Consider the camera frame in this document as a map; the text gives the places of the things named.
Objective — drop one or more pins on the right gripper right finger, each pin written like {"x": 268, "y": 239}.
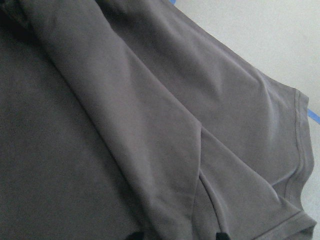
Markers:
{"x": 222, "y": 236}

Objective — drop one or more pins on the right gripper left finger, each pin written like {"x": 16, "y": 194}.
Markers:
{"x": 138, "y": 235}

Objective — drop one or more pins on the dark brown t-shirt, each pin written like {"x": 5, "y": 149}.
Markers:
{"x": 123, "y": 116}

